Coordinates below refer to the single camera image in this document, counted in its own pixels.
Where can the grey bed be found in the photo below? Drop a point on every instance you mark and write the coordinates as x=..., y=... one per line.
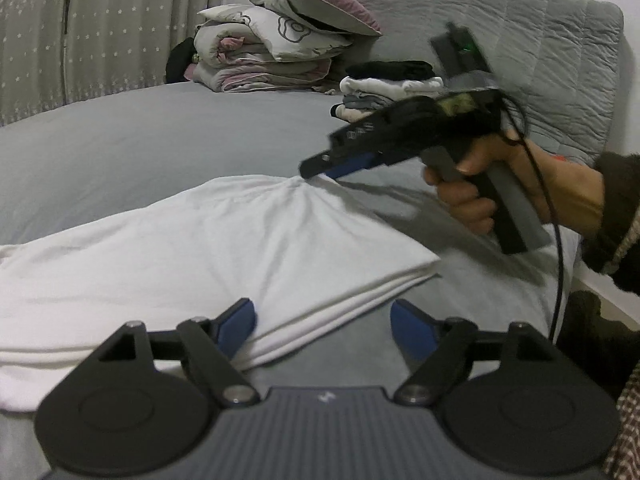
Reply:
x=125, y=150

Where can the person's right hand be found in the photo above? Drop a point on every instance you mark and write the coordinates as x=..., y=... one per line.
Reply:
x=545, y=180

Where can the black folded garment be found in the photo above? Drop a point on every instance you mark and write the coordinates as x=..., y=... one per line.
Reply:
x=390, y=69

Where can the white folded garment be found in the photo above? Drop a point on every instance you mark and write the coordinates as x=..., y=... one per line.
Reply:
x=380, y=87

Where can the person's right forearm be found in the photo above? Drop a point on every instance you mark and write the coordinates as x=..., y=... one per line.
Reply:
x=620, y=210

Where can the grey star-print curtain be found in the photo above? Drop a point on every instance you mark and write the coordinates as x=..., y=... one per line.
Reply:
x=140, y=25
x=30, y=50

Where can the grey folded garment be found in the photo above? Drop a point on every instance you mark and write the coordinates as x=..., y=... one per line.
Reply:
x=360, y=102

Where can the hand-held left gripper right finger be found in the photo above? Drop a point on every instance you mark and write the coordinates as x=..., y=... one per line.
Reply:
x=410, y=330

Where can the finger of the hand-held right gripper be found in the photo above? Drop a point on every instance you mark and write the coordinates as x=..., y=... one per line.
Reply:
x=315, y=165
x=355, y=164

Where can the black cloth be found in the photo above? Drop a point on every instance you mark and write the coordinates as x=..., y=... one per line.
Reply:
x=177, y=62

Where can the white long-sleeve shirt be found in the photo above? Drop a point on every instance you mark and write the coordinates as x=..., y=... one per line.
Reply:
x=200, y=260

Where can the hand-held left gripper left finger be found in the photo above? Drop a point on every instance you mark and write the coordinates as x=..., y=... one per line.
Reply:
x=237, y=322

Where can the person's dark clothing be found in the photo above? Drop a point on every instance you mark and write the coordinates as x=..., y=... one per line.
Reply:
x=595, y=340

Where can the folded floral quilt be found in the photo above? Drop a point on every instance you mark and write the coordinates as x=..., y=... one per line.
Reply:
x=240, y=55

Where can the pink grey pillow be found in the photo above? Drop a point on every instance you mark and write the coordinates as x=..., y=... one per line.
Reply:
x=310, y=0

